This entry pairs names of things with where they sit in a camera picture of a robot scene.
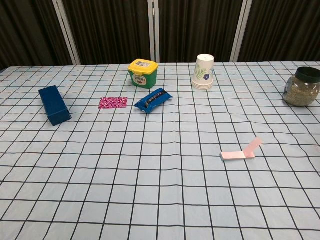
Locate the small pink object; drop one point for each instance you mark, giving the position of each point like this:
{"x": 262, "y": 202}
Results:
{"x": 232, "y": 156}

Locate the blue snack wrapper pack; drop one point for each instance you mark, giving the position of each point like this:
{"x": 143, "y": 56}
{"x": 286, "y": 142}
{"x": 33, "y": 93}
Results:
{"x": 152, "y": 101}

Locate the green tub with yellow lid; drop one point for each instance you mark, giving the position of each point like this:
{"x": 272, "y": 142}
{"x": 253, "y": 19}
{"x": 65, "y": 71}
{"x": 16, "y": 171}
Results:
{"x": 142, "y": 75}

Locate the pink patterned flat card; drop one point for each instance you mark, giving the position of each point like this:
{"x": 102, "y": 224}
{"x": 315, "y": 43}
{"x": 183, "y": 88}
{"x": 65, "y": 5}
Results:
{"x": 112, "y": 103}

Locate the checked light blue tablecloth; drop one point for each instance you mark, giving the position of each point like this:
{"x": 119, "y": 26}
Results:
{"x": 140, "y": 180}

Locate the stacked floral paper cups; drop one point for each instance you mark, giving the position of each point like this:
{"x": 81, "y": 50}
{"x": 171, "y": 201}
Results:
{"x": 203, "y": 72}

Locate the dark blue rectangular box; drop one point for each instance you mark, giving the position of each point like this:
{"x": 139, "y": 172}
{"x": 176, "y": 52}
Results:
{"x": 53, "y": 105}

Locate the glass jar with black lid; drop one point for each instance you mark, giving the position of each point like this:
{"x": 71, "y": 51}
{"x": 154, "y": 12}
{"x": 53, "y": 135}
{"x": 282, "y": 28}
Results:
{"x": 301, "y": 92}

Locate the dark partition panel white frame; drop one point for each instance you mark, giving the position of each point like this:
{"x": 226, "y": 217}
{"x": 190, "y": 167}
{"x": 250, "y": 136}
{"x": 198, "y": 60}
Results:
{"x": 25, "y": 30}
{"x": 285, "y": 27}
{"x": 197, "y": 25}
{"x": 110, "y": 27}

